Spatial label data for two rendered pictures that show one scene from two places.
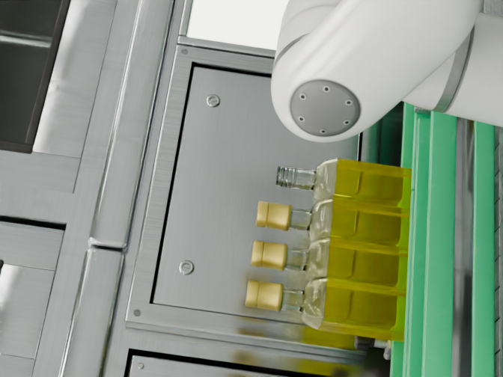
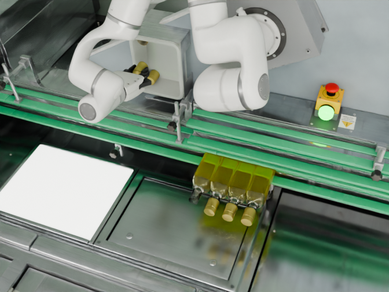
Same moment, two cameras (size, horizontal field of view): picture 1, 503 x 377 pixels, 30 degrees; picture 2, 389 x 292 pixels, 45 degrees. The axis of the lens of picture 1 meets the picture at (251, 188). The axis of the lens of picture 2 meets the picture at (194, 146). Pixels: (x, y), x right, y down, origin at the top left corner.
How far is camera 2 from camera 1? 0.75 m
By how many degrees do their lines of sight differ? 38
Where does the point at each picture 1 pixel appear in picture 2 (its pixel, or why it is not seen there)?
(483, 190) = (234, 120)
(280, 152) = (165, 214)
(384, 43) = (260, 50)
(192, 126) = (140, 247)
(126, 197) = (170, 283)
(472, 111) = not seen: hidden behind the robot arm
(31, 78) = not seen: outside the picture
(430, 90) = not seen: hidden behind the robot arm
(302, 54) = (250, 79)
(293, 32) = (231, 87)
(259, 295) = (250, 216)
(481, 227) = (249, 124)
